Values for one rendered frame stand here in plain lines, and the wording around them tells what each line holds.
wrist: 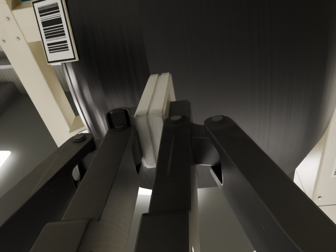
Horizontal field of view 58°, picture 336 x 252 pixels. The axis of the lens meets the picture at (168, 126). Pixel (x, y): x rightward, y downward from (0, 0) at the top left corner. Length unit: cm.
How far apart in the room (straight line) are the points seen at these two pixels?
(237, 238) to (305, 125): 274
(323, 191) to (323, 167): 9
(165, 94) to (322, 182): 64
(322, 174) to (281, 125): 43
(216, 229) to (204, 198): 38
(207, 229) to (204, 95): 284
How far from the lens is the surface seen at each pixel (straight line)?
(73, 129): 118
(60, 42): 31
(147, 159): 15
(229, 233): 308
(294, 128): 34
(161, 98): 16
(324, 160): 72
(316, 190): 80
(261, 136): 33
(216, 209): 322
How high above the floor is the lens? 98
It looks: 40 degrees up
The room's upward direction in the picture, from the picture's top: 167 degrees clockwise
